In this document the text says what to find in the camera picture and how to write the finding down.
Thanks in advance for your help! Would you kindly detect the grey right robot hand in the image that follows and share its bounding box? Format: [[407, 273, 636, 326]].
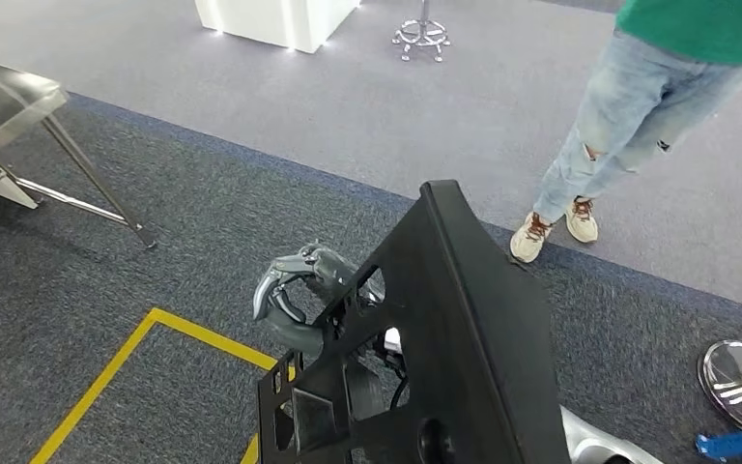
[[252, 242, 362, 362]]

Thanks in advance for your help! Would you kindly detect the black plastic panel part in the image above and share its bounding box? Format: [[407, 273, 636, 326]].
[[255, 180, 571, 464]]

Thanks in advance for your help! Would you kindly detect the stainless steel workbench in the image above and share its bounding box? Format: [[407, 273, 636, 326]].
[[0, 54, 157, 251]]

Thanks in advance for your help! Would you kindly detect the yellow floor tape square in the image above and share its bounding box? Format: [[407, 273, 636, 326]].
[[28, 306, 299, 464]]

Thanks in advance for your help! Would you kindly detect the chrome stool base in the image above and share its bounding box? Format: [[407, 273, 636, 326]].
[[391, 0, 452, 64]]

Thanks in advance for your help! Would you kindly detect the person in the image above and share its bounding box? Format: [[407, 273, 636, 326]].
[[510, 0, 742, 264]]

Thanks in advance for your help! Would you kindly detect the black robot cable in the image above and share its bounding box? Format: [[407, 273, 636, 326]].
[[388, 376, 411, 411]]

